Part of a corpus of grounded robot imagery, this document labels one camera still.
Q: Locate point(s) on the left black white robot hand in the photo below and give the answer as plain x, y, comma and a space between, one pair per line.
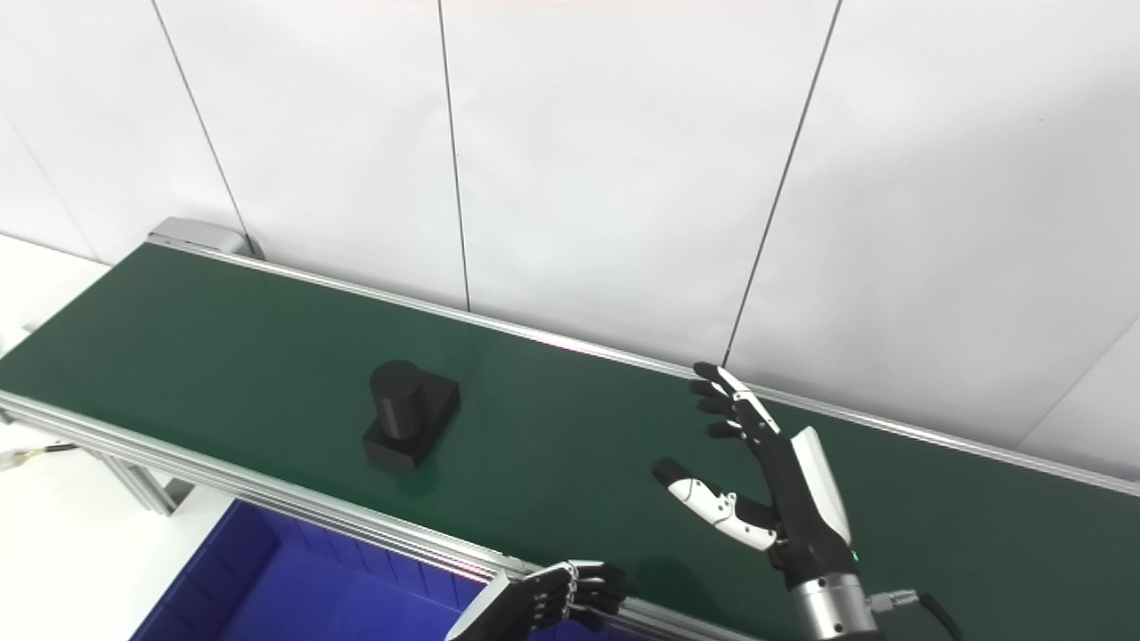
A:
534, 601

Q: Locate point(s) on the green conveyor belt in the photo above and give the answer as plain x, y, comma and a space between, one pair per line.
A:
579, 445
267, 494

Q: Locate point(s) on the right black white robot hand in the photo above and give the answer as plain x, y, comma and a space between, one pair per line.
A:
806, 516

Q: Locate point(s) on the blue bin with white parts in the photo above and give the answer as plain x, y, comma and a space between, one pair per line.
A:
312, 588

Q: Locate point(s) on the aluminium conveyor leg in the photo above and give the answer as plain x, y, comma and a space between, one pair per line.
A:
142, 485

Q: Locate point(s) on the black cylinder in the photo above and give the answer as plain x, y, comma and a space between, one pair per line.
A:
401, 401

